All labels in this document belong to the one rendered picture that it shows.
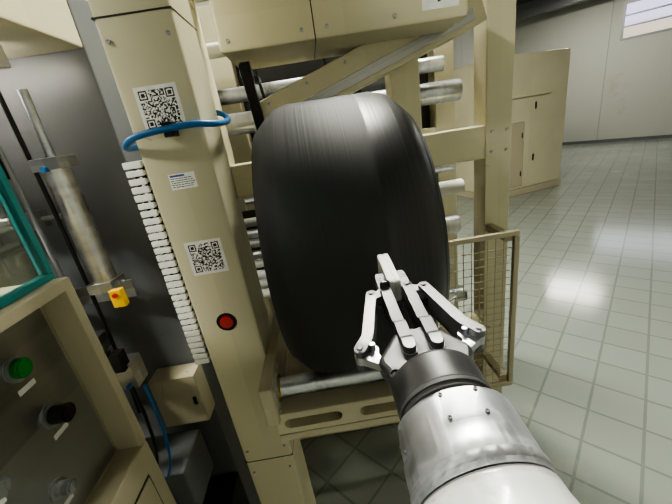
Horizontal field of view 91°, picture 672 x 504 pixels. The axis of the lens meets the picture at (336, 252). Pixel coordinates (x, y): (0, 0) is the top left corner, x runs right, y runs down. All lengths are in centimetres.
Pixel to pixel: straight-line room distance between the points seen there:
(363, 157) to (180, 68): 36
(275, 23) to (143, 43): 34
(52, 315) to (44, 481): 25
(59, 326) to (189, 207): 29
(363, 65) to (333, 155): 59
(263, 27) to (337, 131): 45
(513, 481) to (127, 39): 75
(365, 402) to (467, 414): 57
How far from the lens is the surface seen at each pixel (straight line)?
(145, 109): 73
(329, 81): 107
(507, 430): 25
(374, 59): 109
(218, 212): 71
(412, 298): 38
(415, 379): 27
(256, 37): 96
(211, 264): 75
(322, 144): 55
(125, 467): 84
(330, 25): 96
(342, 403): 80
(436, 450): 24
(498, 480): 23
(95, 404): 81
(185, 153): 71
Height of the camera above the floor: 143
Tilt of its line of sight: 21 degrees down
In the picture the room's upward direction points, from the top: 9 degrees counter-clockwise
